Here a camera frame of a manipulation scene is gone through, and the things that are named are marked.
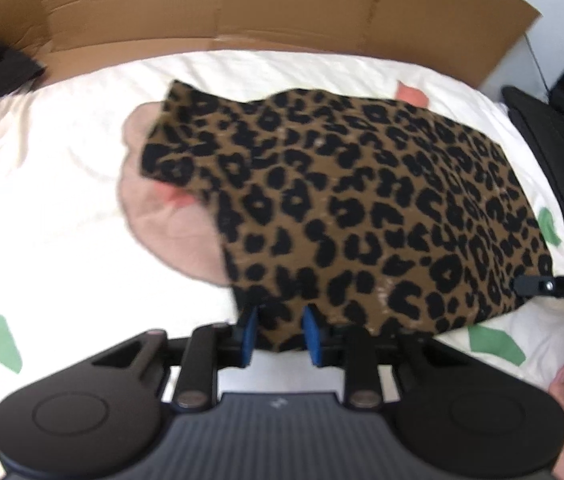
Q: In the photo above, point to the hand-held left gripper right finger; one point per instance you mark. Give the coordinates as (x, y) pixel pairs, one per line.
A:
(312, 336)

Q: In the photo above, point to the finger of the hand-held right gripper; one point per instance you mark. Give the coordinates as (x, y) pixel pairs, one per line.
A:
(562, 286)

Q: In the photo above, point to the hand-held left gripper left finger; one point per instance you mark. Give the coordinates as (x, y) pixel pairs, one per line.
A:
(249, 336)

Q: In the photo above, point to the leopard print skirt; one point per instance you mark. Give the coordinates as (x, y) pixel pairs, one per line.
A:
(362, 200)

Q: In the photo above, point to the folded black clothes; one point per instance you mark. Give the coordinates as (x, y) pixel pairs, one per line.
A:
(552, 160)

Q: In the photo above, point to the cream bear print blanket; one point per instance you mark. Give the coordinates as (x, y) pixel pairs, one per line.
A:
(61, 210)

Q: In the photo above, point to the brown cardboard sheet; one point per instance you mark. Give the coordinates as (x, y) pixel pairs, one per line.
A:
(262, 5)

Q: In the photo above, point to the small black cloth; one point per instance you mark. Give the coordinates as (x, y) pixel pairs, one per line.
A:
(6, 67)

